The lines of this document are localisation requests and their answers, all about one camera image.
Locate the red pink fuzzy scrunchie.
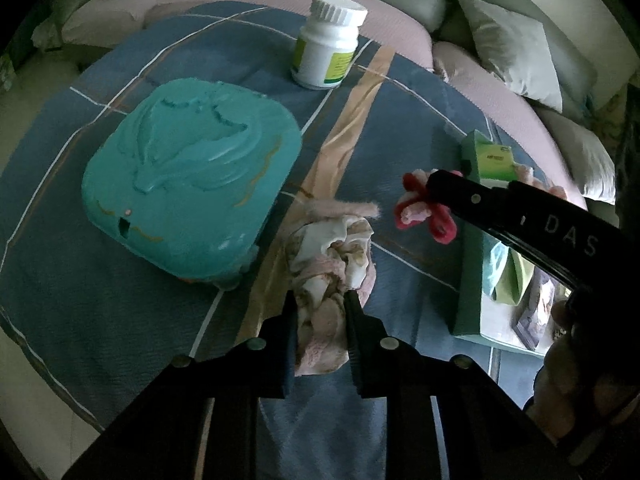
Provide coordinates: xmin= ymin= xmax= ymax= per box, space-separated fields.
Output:
xmin=394 ymin=170 xmax=463 ymax=246

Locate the pink ribbed sofa cover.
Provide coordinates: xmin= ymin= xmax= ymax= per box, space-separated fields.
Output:
xmin=60 ymin=0 xmax=588 ymax=211

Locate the pink white striped cloth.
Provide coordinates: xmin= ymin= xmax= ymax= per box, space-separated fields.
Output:
xmin=515 ymin=165 xmax=568 ymax=200

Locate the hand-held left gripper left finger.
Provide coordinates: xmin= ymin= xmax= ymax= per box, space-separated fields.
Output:
xmin=65 ymin=290 xmax=301 ymax=480

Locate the blue plaid blanket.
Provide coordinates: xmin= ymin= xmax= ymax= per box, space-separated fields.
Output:
xmin=0 ymin=0 xmax=566 ymax=433

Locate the yellow-green cloth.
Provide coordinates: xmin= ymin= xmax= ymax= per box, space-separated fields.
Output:
xmin=495 ymin=250 xmax=537 ymax=306

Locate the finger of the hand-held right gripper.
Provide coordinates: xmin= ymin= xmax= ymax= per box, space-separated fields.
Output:
xmin=425 ymin=169 xmax=523 ymax=241

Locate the shallow white green-rimmed box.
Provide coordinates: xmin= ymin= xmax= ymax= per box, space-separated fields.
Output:
xmin=451 ymin=220 xmax=566 ymax=358

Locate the teal plastic box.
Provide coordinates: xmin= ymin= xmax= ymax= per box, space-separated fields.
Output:
xmin=81 ymin=77 xmax=302 ymax=283

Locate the white pill bottle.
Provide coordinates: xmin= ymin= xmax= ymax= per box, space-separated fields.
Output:
xmin=291 ymin=0 xmax=368 ymax=91

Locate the green tissue pack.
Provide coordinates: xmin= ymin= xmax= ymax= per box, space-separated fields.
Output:
xmin=460 ymin=130 xmax=519 ymax=183

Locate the person's right hand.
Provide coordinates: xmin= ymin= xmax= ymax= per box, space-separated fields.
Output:
xmin=525 ymin=296 xmax=640 ymax=441

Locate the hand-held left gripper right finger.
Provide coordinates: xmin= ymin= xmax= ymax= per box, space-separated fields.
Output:
xmin=344 ymin=290 xmax=566 ymax=480

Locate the pink floral scrunchie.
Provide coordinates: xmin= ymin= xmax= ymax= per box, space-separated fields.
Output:
xmin=285 ymin=199 xmax=381 ymax=377

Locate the grey throw pillow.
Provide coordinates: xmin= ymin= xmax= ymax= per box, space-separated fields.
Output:
xmin=535 ymin=107 xmax=617 ymax=203
xmin=457 ymin=0 xmax=563 ymax=113

